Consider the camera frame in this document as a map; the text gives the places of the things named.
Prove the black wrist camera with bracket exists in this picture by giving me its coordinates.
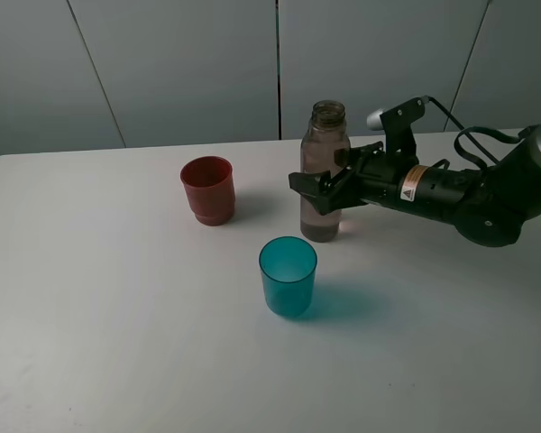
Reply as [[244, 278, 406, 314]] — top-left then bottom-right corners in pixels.
[[366, 97, 428, 158]]

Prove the brown translucent plastic bottle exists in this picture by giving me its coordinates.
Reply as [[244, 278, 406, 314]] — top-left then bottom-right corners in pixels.
[[300, 100, 351, 243]]

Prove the red plastic cup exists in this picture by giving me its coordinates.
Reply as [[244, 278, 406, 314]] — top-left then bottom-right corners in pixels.
[[180, 156, 235, 226]]

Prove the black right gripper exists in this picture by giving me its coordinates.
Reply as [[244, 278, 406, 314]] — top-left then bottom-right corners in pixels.
[[289, 141, 478, 221]]

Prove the teal translucent plastic cup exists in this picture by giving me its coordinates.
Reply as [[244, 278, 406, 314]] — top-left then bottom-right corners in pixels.
[[258, 236, 317, 318]]

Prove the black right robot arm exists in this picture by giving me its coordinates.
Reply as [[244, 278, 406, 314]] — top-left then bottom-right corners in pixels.
[[289, 124, 541, 247]]

